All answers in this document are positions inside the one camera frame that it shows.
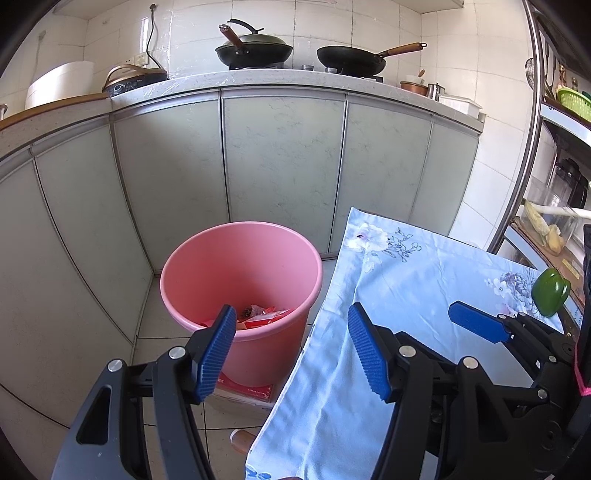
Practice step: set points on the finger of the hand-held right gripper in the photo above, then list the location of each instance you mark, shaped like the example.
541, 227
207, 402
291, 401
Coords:
531, 397
475, 321

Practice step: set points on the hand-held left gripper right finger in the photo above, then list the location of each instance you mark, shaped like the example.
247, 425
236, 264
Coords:
367, 350

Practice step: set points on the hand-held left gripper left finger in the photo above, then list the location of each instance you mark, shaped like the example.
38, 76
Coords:
217, 350

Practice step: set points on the steel wool scourer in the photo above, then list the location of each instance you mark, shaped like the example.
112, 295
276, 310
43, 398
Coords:
251, 310

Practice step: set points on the pink red labelled box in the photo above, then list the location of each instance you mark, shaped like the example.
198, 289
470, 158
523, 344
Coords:
272, 319

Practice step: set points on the pink plastic bucket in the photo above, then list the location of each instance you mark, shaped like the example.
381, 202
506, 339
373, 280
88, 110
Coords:
240, 258

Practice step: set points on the red flat box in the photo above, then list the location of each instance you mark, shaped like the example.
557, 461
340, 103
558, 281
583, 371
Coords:
249, 392

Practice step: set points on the light blue floral tablecloth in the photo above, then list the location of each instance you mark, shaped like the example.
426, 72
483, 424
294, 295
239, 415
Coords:
415, 286

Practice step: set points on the green bell pepper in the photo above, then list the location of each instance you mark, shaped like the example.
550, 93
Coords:
551, 290

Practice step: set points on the wooden table leg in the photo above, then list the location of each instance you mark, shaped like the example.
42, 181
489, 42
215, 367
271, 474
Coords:
244, 442

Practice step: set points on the ginger root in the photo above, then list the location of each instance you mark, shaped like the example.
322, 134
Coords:
554, 240

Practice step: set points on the clear plastic container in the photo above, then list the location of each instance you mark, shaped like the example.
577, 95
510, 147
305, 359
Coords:
540, 194

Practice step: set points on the white leek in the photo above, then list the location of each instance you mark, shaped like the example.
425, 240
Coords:
568, 211

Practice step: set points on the black blender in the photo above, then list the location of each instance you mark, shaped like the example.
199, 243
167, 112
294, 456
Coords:
577, 184

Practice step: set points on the metal shelf rack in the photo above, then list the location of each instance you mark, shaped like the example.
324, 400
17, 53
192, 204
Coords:
535, 138

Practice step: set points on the grey kitchen counter cabinet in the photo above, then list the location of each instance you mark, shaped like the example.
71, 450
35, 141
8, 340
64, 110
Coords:
277, 152

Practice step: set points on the white rectangular container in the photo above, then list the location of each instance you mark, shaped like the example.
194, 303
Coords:
461, 106

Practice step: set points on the small steel pot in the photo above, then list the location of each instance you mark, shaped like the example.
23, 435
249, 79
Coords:
436, 91

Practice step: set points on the green plastic basket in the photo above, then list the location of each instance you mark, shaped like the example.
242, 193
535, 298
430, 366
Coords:
575, 101

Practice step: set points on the metal skimmer ladle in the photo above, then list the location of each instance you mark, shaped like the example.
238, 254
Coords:
530, 69

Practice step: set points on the black electric cooker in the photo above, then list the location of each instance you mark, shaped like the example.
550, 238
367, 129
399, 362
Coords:
134, 83

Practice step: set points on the gas stove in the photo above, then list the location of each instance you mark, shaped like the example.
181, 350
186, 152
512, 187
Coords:
318, 69

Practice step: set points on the black wok with lid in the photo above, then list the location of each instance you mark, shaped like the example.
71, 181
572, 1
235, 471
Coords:
254, 48

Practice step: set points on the white rice cooker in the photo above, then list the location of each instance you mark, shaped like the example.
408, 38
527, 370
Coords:
60, 85

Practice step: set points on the wall socket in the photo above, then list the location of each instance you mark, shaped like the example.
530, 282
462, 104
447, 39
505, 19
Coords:
137, 59

